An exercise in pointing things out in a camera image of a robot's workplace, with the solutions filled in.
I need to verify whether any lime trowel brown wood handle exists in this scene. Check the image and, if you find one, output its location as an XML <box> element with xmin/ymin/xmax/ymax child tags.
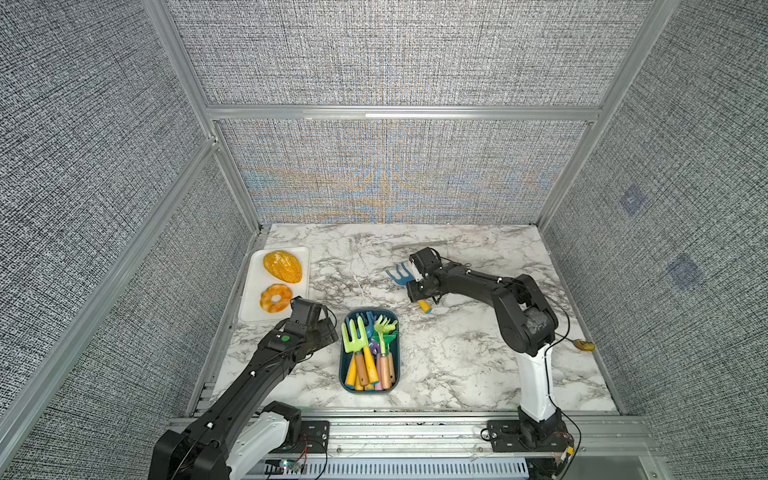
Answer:
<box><xmin>342</xmin><ymin>318</ymin><xmax>370</xmax><ymax>387</ymax></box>

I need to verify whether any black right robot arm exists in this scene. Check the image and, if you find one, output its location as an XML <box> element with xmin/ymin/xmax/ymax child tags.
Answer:
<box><xmin>406</xmin><ymin>247</ymin><xmax>572</xmax><ymax>451</ymax></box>

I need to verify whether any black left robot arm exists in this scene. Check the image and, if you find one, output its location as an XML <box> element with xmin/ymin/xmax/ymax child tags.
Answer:
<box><xmin>148</xmin><ymin>297</ymin><xmax>338</xmax><ymax>479</ymax></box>

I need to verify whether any teal plastic storage box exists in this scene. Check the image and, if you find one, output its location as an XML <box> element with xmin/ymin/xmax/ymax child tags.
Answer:
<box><xmin>339</xmin><ymin>307</ymin><xmax>401</xmax><ymax>395</ymax></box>

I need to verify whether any oval yellow bread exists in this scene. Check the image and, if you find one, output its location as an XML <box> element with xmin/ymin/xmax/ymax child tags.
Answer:
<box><xmin>263</xmin><ymin>250</ymin><xmax>303</xmax><ymax>283</ymax></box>

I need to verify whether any white rectangular tray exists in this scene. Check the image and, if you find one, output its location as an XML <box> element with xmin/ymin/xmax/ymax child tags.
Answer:
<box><xmin>238</xmin><ymin>245</ymin><xmax>311</xmax><ymax>324</ymax></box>

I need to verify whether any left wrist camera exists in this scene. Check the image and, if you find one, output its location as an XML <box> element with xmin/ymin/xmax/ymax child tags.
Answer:
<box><xmin>290</xmin><ymin>296</ymin><xmax>325</xmax><ymax>328</ymax></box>

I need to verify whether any glazed ring donut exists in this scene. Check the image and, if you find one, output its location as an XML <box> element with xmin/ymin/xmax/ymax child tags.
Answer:
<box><xmin>259</xmin><ymin>283</ymin><xmax>293</xmax><ymax>313</ymax></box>

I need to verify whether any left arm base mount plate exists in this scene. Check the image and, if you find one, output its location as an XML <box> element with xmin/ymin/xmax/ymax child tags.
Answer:
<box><xmin>276</xmin><ymin>420</ymin><xmax>331</xmax><ymax>456</ymax></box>

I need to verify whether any aluminium front rail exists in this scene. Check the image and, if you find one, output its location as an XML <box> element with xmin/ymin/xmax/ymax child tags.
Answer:
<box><xmin>302</xmin><ymin>409</ymin><xmax>659</xmax><ymax>458</ymax></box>

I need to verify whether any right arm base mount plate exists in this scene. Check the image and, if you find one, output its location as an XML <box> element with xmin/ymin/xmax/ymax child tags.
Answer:
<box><xmin>486</xmin><ymin>420</ymin><xmax>572</xmax><ymax>453</ymax></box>

